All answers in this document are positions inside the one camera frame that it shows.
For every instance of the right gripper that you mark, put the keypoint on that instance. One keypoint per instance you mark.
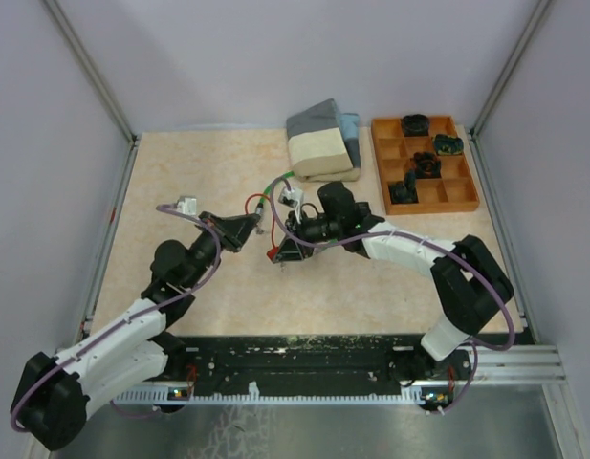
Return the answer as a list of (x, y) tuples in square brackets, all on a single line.
[(291, 251)]

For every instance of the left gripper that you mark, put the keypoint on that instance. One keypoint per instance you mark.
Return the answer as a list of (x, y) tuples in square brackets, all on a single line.
[(234, 230)]

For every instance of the red cable seal lock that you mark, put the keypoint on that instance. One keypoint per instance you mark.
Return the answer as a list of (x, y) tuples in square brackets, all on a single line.
[(272, 252)]

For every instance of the green cable lock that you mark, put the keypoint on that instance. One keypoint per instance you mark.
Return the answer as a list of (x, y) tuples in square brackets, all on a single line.
[(264, 198)]

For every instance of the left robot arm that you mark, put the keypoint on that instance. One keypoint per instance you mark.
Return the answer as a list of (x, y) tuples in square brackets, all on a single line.
[(58, 394)]

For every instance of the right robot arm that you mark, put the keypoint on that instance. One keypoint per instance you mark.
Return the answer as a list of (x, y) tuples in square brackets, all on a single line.
[(471, 286)]

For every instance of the folded grey beige cloth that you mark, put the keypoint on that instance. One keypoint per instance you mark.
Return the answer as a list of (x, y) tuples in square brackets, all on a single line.
[(323, 143)]

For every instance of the dark rolled item lower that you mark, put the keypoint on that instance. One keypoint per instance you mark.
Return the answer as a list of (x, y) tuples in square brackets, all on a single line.
[(404, 191)]

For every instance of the dark rolled item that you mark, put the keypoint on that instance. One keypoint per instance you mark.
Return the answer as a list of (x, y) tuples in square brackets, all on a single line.
[(447, 145), (415, 125), (404, 191), (426, 165)]

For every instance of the dark rolled item middle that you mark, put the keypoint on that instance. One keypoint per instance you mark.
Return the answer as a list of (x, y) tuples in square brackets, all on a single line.
[(426, 165)]

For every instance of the wooden compartment tray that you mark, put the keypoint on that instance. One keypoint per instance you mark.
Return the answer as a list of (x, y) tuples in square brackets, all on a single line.
[(454, 191)]

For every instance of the dark rolled item top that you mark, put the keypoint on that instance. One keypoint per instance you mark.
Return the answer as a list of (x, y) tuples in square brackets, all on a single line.
[(415, 125)]

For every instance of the dark rolled item right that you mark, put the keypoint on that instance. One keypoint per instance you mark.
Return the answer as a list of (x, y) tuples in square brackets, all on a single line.
[(447, 145)]

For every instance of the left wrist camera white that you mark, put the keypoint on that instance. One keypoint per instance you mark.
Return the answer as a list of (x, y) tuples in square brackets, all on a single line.
[(187, 205)]

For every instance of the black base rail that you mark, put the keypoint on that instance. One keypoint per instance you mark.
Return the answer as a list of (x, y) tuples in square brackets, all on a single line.
[(311, 365)]

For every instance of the aluminium frame post left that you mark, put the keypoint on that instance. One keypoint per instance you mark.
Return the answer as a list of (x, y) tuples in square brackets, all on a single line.
[(89, 68)]

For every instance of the aluminium frame post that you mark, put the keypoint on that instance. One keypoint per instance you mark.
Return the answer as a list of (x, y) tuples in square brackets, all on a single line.
[(533, 25), (89, 68)]

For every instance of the aluminium frame post right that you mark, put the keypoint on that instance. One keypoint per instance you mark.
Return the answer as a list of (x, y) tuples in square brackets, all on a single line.
[(533, 25)]

